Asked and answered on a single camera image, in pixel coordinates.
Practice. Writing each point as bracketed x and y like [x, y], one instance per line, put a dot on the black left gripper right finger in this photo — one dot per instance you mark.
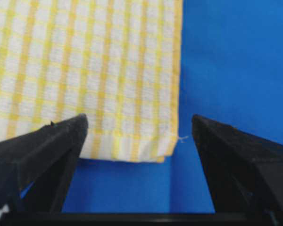
[244, 174]

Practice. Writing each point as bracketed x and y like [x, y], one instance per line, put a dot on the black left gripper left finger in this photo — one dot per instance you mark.
[36, 170]

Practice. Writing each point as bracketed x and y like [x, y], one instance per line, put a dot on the yellow white checkered towel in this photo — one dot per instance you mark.
[116, 61]

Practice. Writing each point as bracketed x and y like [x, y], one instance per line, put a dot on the blue tablecloth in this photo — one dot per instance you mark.
[231, 70]

